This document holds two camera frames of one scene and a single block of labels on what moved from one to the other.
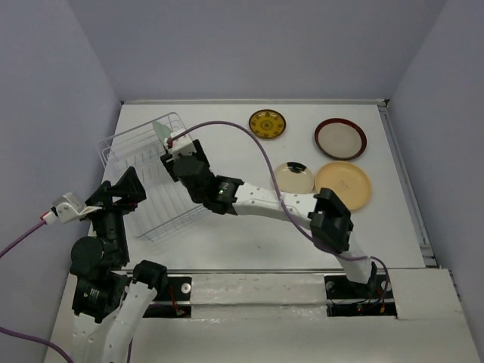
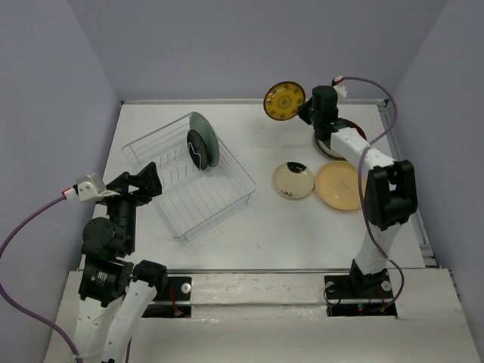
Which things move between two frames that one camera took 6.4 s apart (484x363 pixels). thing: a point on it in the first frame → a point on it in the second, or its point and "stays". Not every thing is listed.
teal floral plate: x=162 y=131 → x=200 y=124
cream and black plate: x=295 y=178 stays
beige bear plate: x=349 y=180 stays
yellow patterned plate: x=268 y=124 → x=283 y=100
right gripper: x=200 y=156 → x=302 y=113
